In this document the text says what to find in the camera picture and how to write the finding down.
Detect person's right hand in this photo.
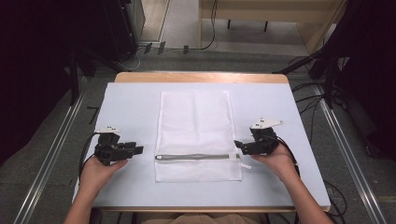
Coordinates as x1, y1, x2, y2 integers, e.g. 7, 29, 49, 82
250, 144, 299, 184

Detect person's beige trousers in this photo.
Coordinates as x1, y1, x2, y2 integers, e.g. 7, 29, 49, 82
135, 212, 266, 224

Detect light wooden bench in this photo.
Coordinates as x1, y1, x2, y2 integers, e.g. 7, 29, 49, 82
198, 0, 347, 54

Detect wooden table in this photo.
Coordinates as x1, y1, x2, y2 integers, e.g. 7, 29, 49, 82
72, 71, 332, 214

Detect white floor cable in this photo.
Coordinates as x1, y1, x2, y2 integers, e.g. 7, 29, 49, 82
117, 46, 148, 71

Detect black cabinet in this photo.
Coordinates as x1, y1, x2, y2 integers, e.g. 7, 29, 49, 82
102, 0, 147, 63

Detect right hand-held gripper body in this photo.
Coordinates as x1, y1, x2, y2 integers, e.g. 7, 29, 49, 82
247, 117, 285, 156

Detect metal floor rail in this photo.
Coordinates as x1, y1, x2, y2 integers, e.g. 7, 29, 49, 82
312, 83, 388, 224
12, 77, 88, 224

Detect black curtain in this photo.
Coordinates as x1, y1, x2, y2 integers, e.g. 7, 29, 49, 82
0, 0, 108, 166
321, 0, 396, 161

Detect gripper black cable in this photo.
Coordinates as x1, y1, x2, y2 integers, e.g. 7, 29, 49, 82
273, 133, 302, 179
78, 133, 101, 183

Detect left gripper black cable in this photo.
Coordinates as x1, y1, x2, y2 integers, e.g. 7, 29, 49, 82
78, 133, 101, 183

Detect hanging black cable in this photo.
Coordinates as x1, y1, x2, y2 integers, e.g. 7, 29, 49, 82
199, 0, 219, 51

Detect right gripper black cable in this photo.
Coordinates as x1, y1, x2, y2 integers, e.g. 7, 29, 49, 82
273, 133, 302, 179

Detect black floor cables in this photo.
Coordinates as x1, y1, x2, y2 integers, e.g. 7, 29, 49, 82
290, 79, 326, 145

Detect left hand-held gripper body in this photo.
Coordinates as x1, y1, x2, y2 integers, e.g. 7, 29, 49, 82
94, 126, 129, 166

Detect person's left hand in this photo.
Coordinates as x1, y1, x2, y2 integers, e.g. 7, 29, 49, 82
78, 155, 129, 195

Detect black metal stand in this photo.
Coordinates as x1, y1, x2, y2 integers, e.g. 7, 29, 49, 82
273, 46, 345, 110
65, 46, 98, 106

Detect white table mat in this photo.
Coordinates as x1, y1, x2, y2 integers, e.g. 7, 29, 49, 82
72, 81, 332, 209

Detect white mesh laundry bag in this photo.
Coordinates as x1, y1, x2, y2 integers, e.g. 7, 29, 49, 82
154, 90, 252, 183

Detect black floor cable loop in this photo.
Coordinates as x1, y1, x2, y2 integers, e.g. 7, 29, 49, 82
322, 179, 348, 224

